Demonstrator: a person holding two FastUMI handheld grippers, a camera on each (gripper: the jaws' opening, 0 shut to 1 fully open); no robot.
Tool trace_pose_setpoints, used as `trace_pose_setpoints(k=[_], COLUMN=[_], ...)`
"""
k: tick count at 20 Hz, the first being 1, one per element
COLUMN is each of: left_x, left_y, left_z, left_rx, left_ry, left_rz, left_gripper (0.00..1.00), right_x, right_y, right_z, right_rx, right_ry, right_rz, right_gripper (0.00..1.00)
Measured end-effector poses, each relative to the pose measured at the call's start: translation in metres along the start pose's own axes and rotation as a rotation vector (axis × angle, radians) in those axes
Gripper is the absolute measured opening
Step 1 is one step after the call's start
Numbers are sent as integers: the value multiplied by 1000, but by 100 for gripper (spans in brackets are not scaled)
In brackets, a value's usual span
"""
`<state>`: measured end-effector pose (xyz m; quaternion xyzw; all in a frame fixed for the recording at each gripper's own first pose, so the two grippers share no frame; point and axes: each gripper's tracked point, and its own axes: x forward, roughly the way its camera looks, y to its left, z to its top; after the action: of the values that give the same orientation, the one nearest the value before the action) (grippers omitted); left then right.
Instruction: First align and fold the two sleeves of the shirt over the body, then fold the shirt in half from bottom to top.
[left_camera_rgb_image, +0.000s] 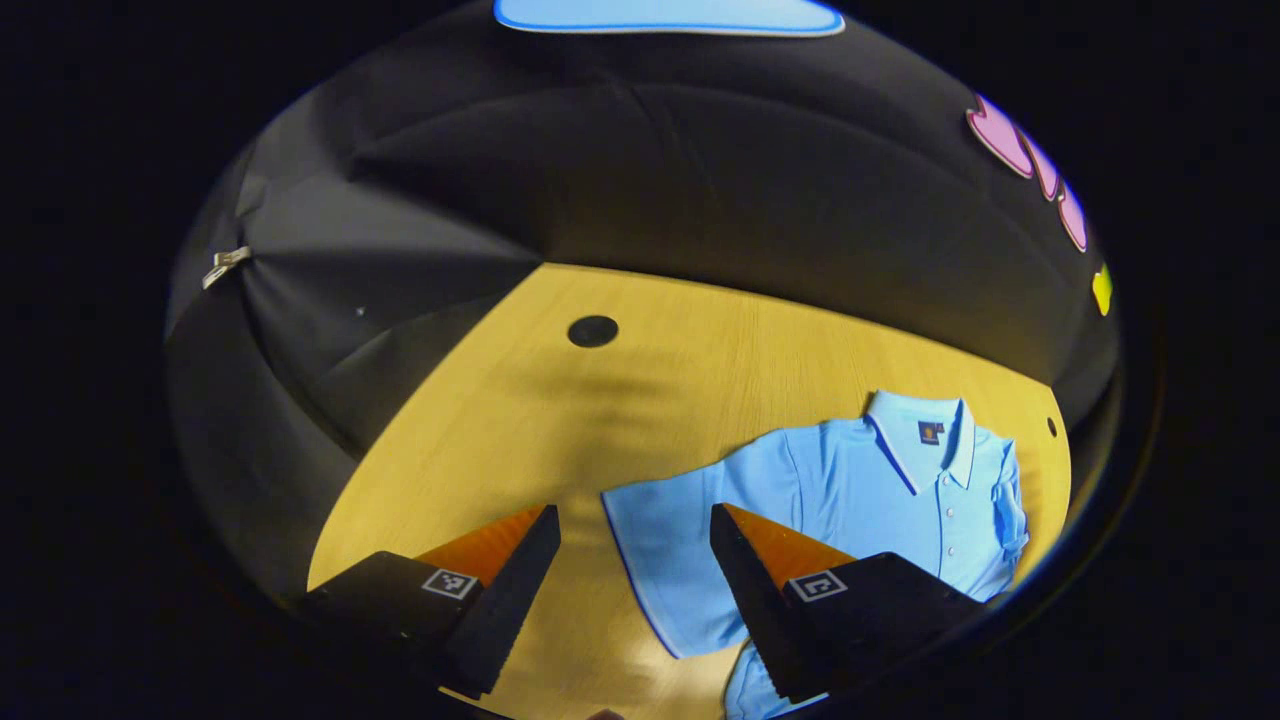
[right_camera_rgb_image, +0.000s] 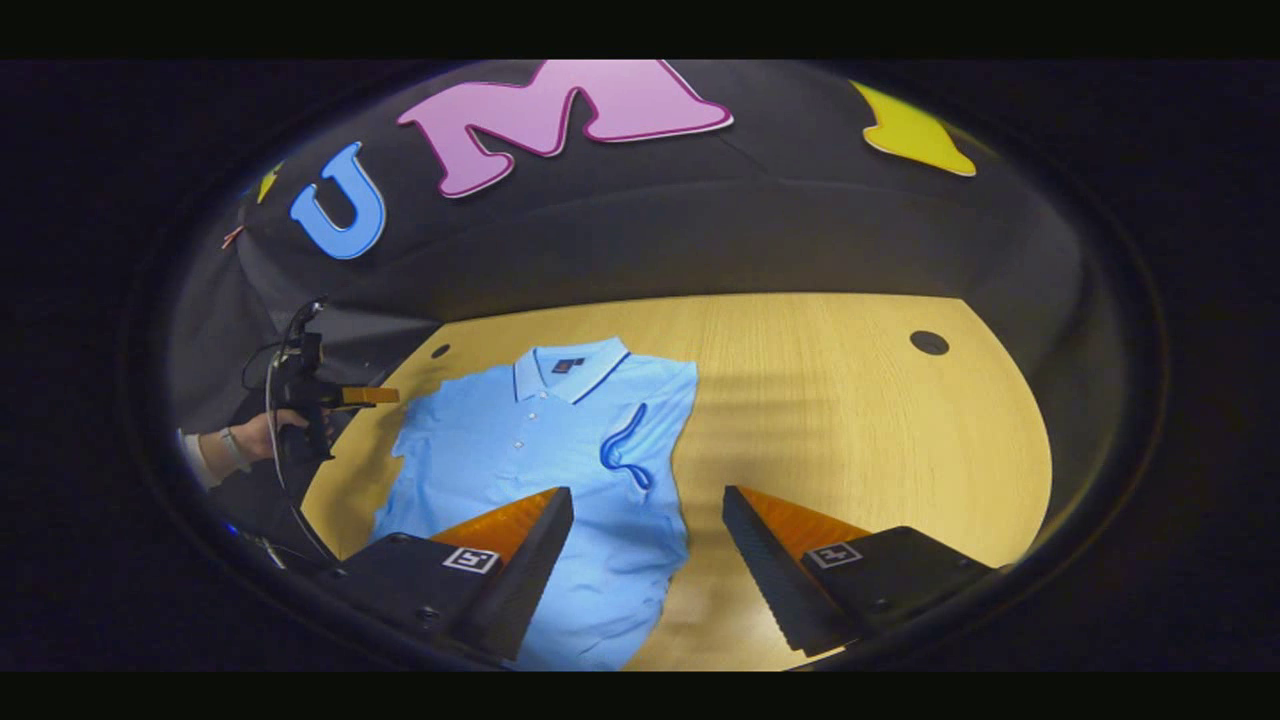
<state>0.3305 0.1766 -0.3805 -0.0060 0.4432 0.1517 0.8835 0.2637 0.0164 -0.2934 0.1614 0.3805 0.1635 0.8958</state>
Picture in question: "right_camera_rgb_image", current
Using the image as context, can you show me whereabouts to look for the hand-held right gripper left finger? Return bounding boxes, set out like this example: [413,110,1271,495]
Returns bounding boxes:
[312,486,576,663]

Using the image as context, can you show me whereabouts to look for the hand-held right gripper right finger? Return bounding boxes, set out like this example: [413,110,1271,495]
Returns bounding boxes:
[721,485,1013,659]

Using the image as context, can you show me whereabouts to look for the light blue T-shirt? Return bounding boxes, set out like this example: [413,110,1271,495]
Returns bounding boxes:
[370,337,699,671]

